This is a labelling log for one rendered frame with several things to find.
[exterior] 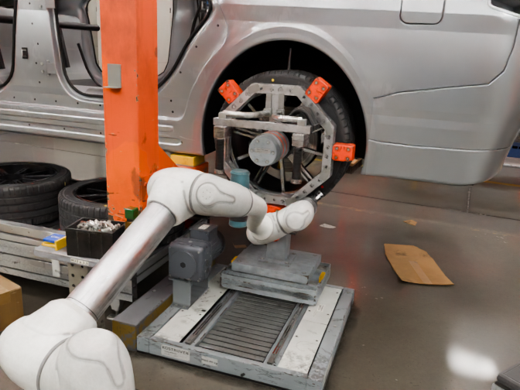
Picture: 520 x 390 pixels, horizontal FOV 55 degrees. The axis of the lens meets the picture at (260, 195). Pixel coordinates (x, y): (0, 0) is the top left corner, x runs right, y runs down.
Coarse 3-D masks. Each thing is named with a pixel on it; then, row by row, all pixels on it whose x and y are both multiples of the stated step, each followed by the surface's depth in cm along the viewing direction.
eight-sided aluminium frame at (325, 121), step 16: (240, 96) 224; (304, 96) 217; (320, 112) 214; (336, 128) 219; (224, 144) 232; (224, 160) 234; (320, 176) 220; (256, 192) 234; (272, 192) 236; (304, 192) 227
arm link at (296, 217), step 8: (304, 200) 202; (288, 208) 195; (296, 208) 192; (304, 208) 193; (312, 208) 199; (280, 216) 197; (288, 216) 191; (296, 216) 190; (304, 216) 191; (312, 216) 197; (280, 224) 197; (288, 224) 192; (296, 224) 190; (304, 224) 191; (288, 232) 199
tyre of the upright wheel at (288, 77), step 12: (264, 72) 227; (276, 72) 224; (288, 72) 223; (300, 72) 229; (240, 84) 232; (288, 84) 224; (300, 84) 222; (336, 96) 226; (324, 108) 221; (336, 108) 219; (348, 108) 236; (336, 120) 221; (348, 120) 226; (336, 132) 222; (348, 132) 224; (336, 168) 226; (228, 180) 246; (336, 180) 228; (312, 192) 233; (324, 192) 231
